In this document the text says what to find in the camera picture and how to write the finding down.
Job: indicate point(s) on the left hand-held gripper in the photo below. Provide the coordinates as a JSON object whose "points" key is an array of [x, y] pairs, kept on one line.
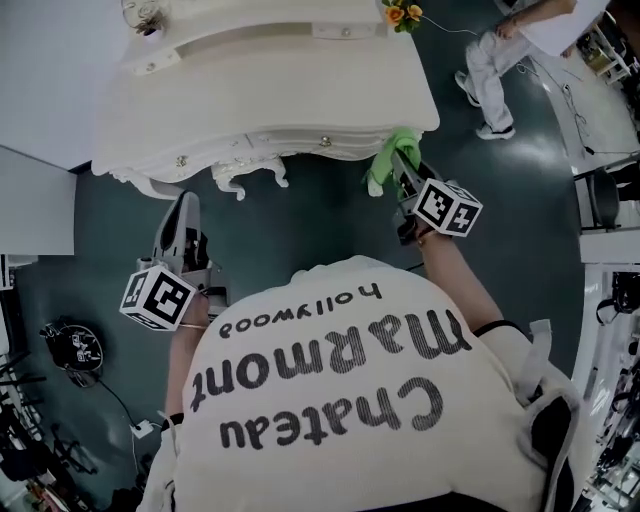
{"points": [[160, 300]]}

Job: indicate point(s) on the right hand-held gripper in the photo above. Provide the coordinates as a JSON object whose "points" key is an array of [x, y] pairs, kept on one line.
{"points": [[445, 207]]}

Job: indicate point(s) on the green cloth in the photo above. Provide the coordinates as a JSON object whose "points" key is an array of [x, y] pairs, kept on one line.
{"points": [[385, 160]]}

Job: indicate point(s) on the person's right forearm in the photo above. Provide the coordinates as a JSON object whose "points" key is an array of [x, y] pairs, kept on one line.
{"points": [[460, 285]]}

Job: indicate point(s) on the grey black shoulder bag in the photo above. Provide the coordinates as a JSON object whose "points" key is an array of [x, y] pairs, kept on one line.
{"points": [[550, 430]]}

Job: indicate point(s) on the person's left forearm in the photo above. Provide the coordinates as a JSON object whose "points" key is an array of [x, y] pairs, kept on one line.
{"points": [[180, 370]]}

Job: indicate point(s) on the white dressing table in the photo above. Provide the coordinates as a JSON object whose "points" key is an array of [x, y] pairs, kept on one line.
{"points": [[275, 85]]}

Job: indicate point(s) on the white shelving partition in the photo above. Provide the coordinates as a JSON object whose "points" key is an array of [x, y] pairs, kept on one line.
{"points": [[35, 200]]}

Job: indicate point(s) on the black round floor device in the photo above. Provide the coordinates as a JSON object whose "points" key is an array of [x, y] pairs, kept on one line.
{"points": [[75, 350]]}

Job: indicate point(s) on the orange artificial flower bouquet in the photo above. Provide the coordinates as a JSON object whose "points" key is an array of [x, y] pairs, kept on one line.
{"points": [[402, 15]]}

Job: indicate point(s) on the grey chair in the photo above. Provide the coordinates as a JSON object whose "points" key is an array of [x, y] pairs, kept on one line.
{"points": [[602, 197]]}

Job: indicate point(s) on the small dried flower ornament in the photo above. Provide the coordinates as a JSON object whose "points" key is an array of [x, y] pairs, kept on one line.
{"points": [[149, 25]]}

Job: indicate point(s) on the white power adapter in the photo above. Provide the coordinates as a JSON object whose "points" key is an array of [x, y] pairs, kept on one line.
{"points": [[141, 429]]}

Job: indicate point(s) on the white desk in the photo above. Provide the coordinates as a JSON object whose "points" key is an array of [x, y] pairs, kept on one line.
{"points": [[612, 247]]}

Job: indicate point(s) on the person's white printed shirt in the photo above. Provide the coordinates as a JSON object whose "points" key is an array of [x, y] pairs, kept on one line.
{"points": [[325, 410]]}

